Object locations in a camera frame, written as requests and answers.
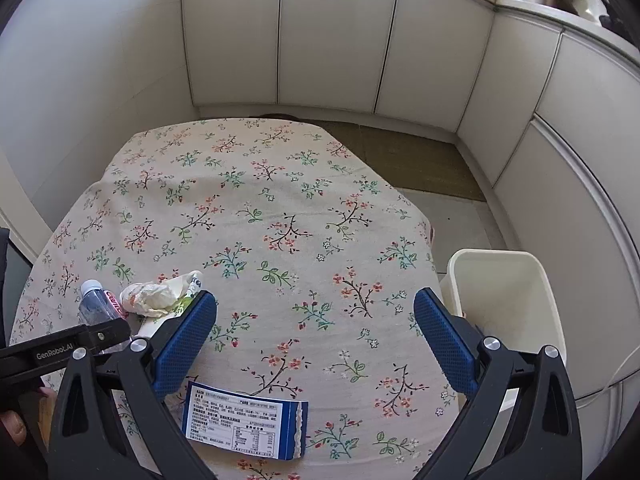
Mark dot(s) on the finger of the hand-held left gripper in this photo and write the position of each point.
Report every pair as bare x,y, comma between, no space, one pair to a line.
107,336

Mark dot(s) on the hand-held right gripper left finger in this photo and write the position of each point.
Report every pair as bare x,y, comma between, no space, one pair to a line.
185,342

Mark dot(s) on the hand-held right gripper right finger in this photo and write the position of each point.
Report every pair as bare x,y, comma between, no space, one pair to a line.
445,340

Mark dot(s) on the clear plastic water bottle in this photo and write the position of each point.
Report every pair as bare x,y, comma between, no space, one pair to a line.
97,305

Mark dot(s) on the white paper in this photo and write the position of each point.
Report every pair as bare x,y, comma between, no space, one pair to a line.
147,300

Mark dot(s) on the white green packet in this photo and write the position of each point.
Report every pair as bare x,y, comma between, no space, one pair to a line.
190,285

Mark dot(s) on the white plastic bin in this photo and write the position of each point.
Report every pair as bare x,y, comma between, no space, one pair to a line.
500,300

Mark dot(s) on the blue snack packet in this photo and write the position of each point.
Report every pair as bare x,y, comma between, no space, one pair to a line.
240,420

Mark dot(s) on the person's left hand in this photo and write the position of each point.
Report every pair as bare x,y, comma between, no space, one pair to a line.
12,430

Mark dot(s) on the floral tablecloth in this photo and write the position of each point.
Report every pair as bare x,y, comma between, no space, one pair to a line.
250,220

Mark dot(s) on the large brown floor mat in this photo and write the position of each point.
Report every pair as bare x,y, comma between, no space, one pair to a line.
400,160

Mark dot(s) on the white cabinet with drawers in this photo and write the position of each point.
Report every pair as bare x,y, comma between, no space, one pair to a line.
565,160

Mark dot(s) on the white cabinet with doors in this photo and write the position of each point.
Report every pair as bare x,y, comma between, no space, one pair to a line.
325,35

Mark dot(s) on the pale kitchen countertop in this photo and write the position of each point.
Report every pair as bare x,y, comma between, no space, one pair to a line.
550,10

